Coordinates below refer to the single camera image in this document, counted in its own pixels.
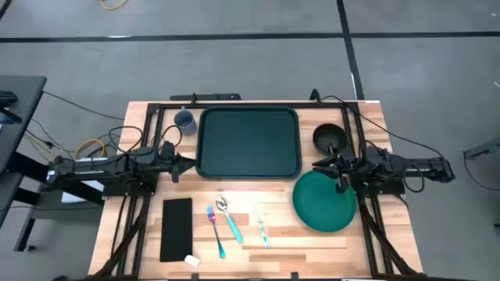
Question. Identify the white printed paper sheet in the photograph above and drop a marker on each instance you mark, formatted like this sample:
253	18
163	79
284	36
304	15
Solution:
72	197

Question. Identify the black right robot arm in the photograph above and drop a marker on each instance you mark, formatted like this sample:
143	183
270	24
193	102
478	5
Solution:
410	164

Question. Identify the grey-blue mug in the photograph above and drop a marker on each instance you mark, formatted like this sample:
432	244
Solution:
186	124

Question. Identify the black aluminium table frame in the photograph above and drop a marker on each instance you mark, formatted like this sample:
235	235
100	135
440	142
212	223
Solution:
254	104

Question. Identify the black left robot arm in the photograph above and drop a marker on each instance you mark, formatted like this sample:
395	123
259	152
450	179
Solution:
97	168

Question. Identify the black power strip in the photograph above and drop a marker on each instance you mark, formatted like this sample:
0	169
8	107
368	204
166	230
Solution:
211	97

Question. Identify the black cloth napkin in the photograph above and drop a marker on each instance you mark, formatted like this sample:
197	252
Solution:
176	230

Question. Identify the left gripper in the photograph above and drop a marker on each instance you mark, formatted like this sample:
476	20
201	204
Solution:
175	168

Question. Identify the grey metal stand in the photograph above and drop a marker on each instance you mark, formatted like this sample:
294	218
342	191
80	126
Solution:
486	150

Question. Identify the black desk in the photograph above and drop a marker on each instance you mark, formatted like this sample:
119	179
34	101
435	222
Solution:
19	101

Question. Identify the dark green plastic tray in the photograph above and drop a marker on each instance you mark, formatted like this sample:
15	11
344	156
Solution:
248	142

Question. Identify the black bowl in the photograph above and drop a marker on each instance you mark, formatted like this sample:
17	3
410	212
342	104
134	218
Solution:
326	136

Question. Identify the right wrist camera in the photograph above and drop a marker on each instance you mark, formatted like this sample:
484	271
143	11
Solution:
347	164

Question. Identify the green plate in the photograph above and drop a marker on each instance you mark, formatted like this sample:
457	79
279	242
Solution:
320	207

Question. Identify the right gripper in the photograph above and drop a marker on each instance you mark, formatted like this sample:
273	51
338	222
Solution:
342	185

